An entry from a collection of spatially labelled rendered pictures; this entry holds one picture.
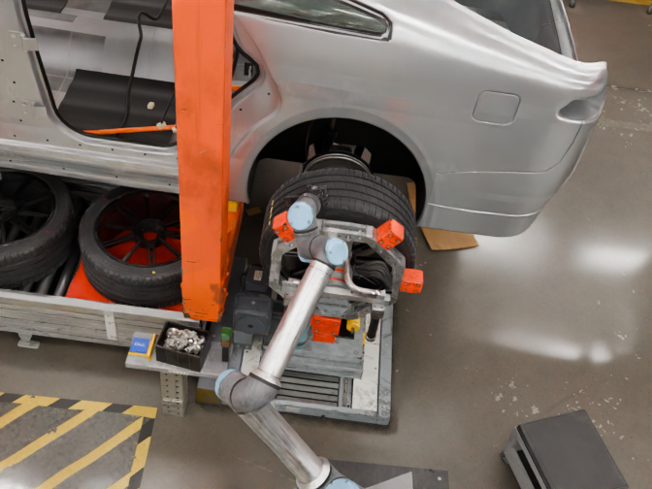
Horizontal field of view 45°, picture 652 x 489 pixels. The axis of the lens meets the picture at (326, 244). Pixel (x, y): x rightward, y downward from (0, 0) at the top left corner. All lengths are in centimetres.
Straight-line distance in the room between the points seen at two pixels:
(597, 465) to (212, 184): 202
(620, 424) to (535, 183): 140
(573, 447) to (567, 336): 96
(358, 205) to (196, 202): 63
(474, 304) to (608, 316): 76
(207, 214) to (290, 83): 63
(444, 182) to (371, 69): 66
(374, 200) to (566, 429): 136
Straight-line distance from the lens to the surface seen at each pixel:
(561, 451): 363
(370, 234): 303
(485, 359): 419
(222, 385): 276
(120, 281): 368
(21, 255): 382
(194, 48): 248
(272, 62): 309
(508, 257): 470
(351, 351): 377
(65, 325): 386
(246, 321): 366
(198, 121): 265
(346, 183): 312
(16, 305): 384
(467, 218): 360
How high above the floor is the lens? 330
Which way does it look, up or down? 47 degrees down
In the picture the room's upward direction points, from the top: 10 degrees clockwise
